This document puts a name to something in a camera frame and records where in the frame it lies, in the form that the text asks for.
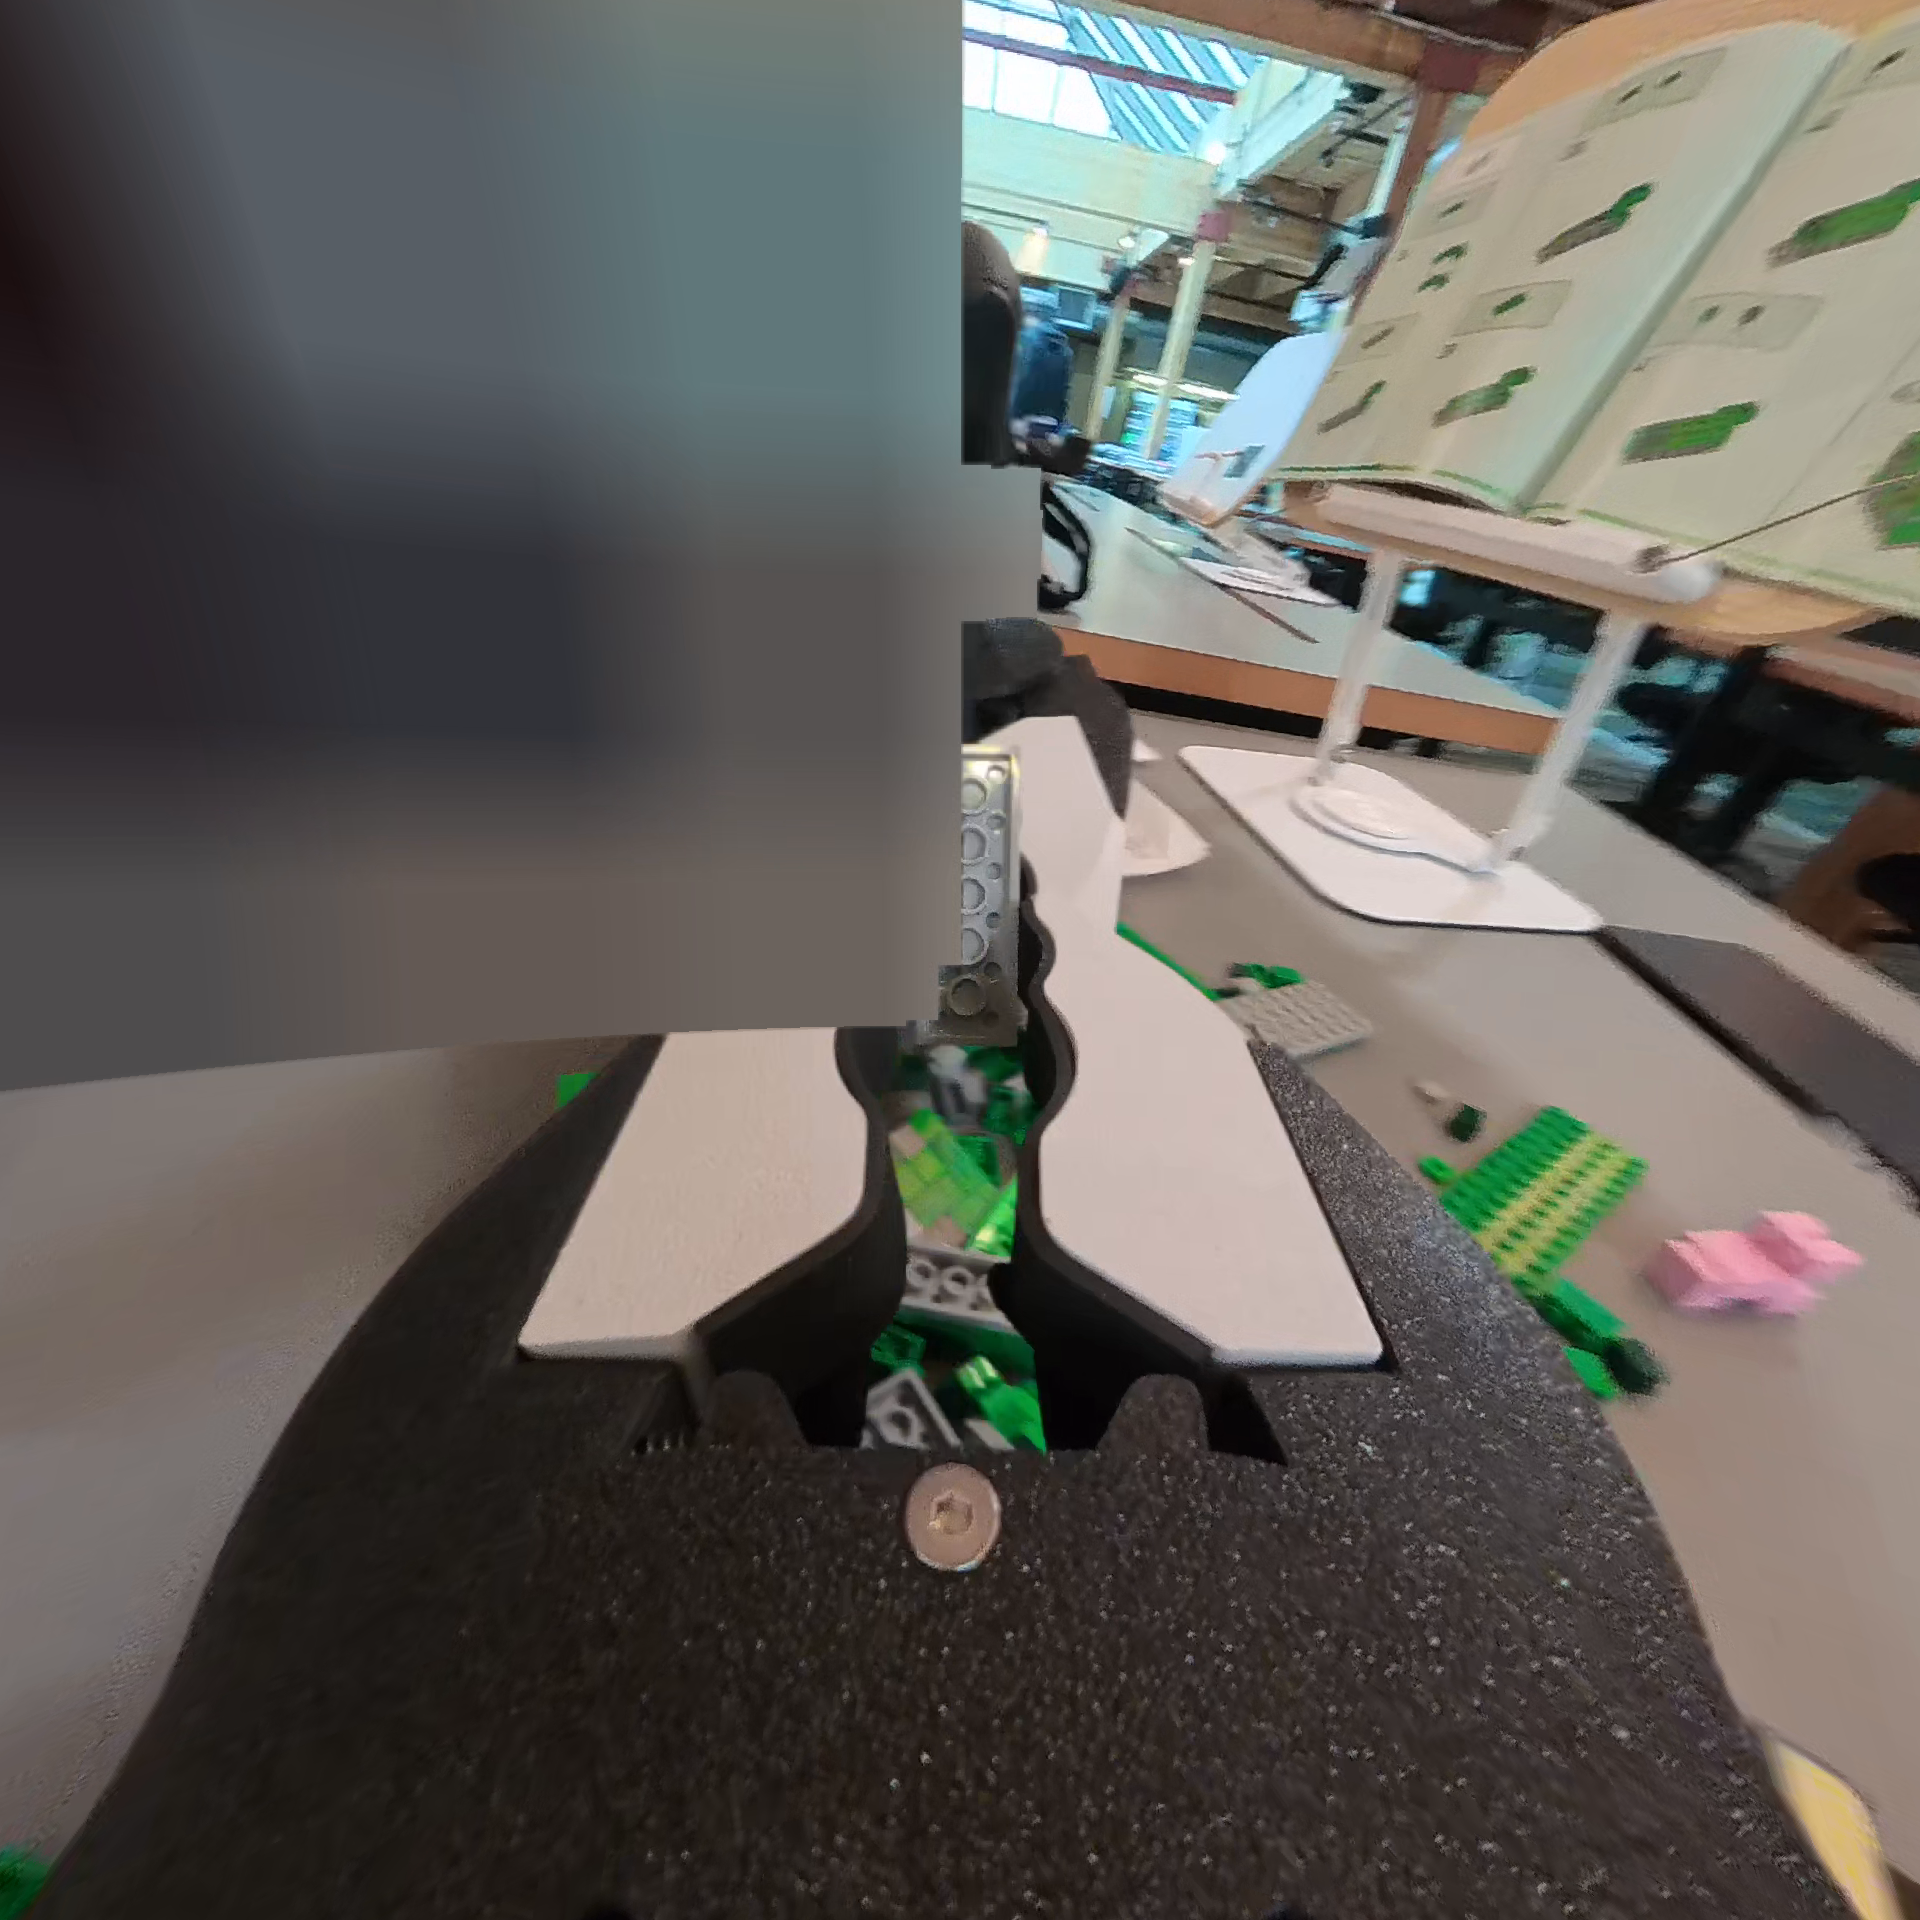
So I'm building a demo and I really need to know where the building instruction booklet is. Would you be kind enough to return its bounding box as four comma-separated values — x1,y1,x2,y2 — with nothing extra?
1275,0,1920,594

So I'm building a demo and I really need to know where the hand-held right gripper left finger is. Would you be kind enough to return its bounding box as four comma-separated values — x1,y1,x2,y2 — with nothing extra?
517,1031,910,1443

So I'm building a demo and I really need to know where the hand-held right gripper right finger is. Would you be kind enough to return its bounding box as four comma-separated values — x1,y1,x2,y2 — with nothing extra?
1002,885,1385,1454

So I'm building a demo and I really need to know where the white paper sheet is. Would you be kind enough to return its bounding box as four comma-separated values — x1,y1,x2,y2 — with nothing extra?
1125,785,1211,880

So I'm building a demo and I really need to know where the pink brick pig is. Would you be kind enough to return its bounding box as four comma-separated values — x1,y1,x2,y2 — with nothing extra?
1646,1208,1866,1319

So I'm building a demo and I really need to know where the brown edged office desk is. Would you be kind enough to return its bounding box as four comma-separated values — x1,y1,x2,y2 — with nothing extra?
1050,479,1562,751

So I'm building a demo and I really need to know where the large grey studded plate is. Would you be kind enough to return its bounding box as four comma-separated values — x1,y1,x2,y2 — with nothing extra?
1222,982,1374,1058

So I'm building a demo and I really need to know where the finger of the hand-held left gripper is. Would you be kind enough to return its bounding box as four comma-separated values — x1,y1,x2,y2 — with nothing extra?
990,717,1128,920

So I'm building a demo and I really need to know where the light grey holed plate brick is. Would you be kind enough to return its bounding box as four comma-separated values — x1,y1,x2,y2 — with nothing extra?
933,749,1025,1046

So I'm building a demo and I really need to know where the pile of small green bricks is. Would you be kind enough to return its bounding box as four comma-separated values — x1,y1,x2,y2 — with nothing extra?
556,919,1667,1455

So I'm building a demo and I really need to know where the green studded plate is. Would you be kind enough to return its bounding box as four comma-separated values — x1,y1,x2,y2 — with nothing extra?
1425,1106,1648,1295

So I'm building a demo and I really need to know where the black desk insert panel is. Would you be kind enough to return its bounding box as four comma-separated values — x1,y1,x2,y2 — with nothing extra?
1597,920,1920,1202

